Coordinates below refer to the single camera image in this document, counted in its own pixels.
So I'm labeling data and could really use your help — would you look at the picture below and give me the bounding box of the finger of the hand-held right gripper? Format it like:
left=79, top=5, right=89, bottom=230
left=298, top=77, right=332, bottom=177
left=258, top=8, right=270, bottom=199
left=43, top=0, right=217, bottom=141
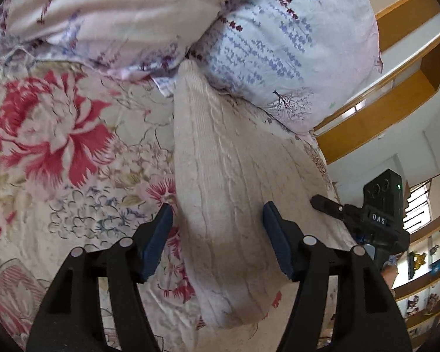
left=310, top=194, right=347, bottom=221

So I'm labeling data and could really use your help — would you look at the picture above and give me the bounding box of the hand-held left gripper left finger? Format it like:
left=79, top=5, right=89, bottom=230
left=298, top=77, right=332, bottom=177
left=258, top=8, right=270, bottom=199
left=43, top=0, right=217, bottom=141
left=26, top=203, right=175, bottom=352

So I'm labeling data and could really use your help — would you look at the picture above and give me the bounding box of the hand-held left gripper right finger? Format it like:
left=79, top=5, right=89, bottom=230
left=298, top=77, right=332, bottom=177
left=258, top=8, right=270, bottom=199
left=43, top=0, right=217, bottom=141
left=262, top=201, right=413, bottom=352

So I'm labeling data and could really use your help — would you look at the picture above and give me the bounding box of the beige cable-knit sweater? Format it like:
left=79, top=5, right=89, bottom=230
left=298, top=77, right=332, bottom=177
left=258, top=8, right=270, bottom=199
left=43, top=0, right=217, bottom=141
left=172, top=60, right=356, bottom=329

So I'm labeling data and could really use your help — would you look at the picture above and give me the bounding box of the person's right forearm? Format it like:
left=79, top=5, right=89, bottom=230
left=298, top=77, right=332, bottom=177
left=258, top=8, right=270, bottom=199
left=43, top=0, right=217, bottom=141
left=379, top=260, right=399, bottom=291

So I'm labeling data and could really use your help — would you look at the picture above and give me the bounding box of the window with bars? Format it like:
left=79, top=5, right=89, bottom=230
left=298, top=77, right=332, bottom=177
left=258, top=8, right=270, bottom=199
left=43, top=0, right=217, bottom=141
left=403, top=178, right=435, bottom=233

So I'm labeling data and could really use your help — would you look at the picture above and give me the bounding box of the yellow toy figure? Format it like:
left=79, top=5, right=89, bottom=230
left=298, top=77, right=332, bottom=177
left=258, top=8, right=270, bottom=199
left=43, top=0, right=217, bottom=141
left=409, top=251, right=428, bottom=274

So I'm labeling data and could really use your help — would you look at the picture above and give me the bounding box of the yellow wooden cabinet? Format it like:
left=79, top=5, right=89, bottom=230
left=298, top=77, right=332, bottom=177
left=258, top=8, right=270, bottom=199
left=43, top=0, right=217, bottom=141
left=313, top=0, right=440, bottom=165

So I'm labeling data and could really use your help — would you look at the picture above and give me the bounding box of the floral bedsheet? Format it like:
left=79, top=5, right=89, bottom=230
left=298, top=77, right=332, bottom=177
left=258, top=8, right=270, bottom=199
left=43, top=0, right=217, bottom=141
left=0, top=59, right=353, bottom=352

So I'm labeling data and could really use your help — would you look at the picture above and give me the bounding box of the blue lavender print pillow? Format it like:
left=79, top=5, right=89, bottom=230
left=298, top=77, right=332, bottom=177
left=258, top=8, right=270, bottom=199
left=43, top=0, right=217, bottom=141
left=150, top=0, right=384, bottom=136

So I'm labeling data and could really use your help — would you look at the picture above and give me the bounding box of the pink floral pillow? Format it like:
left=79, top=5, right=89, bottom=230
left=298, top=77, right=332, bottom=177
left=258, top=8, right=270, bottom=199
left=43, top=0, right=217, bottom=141
left=0, top=0, right=275, bottom=81

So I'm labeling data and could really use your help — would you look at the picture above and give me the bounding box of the wooden wall shelf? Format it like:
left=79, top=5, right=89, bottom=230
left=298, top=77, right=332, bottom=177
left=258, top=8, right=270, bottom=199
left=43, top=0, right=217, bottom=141
left=390, top=214, right=440, bottom=349

